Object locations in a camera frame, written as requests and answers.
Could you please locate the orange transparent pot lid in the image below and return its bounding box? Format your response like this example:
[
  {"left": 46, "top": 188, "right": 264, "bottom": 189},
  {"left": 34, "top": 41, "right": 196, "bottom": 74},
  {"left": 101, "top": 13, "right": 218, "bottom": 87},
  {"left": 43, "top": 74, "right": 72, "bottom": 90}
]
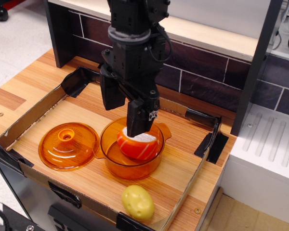
[{"left": 38, "top": 122, "right": 99, "bottom": 171}]

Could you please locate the orange salmon sushi toy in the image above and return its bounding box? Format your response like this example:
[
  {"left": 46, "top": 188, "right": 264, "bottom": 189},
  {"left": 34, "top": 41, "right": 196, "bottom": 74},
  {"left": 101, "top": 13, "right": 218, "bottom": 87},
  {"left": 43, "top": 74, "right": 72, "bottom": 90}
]
[{"left": 117, "top": 127, "right": 158, "bottom": 160}]

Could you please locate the yellow toy potato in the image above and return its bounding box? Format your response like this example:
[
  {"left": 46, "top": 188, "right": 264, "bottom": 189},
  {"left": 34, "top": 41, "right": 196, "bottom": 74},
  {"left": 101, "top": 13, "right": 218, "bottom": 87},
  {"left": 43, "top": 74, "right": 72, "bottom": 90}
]
[{"left": 121, "top": 185, "right": 155, "bottom": 221}]

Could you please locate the cardboard fence with black tape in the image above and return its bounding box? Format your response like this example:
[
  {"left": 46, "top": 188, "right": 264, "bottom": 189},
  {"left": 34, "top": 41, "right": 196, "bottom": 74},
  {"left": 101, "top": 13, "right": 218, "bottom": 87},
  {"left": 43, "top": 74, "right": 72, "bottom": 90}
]
[{"left": 0, "top": 55, "right": 233, "bottom": 231}]

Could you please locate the black caster wheel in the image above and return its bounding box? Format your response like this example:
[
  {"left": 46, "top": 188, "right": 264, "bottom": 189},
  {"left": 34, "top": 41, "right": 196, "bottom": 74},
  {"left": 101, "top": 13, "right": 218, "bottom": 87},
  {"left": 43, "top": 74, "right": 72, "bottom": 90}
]
[{"left": 0, "top": 0, "right": 9, "bottom": 22}]

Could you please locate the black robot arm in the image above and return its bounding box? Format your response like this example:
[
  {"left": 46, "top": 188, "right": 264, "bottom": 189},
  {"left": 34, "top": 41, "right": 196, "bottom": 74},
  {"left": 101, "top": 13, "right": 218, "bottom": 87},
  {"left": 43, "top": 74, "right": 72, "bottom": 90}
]
[{"left": 100, "top": 0, "right": 172, "bottom": 137}]

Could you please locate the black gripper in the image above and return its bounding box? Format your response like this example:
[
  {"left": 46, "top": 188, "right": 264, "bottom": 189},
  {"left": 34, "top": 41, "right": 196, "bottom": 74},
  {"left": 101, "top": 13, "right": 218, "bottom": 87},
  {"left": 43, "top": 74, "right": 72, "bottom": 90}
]
[{"left": 100, "top": 36, "right": 165, "bottom": 137}]

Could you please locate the dark grey vertical post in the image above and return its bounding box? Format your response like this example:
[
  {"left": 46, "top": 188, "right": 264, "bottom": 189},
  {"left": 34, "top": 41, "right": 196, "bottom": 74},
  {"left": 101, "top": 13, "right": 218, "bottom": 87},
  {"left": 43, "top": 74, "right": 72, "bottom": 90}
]
[{"left": 231, "top": 0, "right": 283, "bottom": 136}]

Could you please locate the black base plate with screw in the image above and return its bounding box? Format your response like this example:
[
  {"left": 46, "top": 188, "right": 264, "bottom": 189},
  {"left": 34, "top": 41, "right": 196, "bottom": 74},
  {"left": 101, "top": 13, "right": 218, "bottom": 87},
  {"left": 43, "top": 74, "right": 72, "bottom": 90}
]
[{"left": 0, "top": 205, "right": 44, "bottom": 231}]

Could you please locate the dark left cabinet post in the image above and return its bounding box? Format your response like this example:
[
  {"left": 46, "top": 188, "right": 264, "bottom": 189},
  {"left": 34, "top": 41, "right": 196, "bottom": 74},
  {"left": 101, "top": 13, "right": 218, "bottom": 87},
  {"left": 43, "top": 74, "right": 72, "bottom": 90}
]
[{"left": 44, "top": 0, "right": 75, "bottom": 68}]

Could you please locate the white toy sink drainboard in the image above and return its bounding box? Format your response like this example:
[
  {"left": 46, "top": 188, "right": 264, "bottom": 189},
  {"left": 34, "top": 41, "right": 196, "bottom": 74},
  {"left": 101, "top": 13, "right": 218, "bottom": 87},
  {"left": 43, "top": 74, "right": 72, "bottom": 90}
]
[{"left": 221, "top": 104, "right": 289, "bottom": 223}]

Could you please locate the orange transparent plastic pot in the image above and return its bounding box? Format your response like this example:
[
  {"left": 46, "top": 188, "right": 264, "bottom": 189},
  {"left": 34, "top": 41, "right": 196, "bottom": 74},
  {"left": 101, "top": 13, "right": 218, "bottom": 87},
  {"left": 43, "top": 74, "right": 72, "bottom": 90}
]
[{"left": 94, "top": 117, "right": 171, "bottom": 180}]

